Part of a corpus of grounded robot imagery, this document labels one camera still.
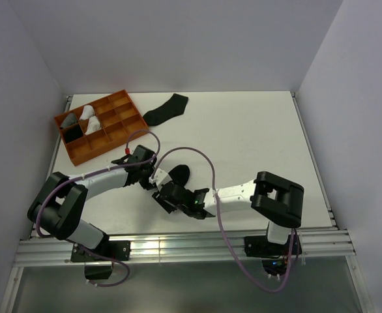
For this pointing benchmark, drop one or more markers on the upper white rolled sock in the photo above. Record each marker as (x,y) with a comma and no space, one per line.
(87,113)

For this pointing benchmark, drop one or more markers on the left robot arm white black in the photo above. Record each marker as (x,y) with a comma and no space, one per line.
(58,207)

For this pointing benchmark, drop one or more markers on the white rolled sock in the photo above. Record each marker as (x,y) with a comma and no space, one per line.
(87,113)
(93,125)

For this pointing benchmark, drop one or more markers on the black sock with white stripes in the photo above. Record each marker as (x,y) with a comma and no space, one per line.
(72,133)

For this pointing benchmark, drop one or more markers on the lower white rolled sock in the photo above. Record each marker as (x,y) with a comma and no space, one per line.
(93,125)

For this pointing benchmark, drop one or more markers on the grey rolled sock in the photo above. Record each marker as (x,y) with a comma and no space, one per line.
(68,121)

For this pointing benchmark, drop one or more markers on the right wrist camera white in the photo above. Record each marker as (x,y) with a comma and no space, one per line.
(159,178)

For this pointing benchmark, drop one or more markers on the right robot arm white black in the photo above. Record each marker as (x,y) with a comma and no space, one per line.
(273,197)

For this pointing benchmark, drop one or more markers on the orange compartment tray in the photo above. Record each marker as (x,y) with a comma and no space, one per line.
(120,120)

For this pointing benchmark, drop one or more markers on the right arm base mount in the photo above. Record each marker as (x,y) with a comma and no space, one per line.
(258,247)

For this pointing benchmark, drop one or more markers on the aluminium frame rail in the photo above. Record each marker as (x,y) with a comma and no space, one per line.
(194,247)

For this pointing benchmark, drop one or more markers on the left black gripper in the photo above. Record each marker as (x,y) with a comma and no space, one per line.
(145,184)

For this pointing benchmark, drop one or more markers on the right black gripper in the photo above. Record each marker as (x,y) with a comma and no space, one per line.
(169,206)

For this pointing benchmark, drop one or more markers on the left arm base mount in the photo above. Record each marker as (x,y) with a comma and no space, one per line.
(100,263)

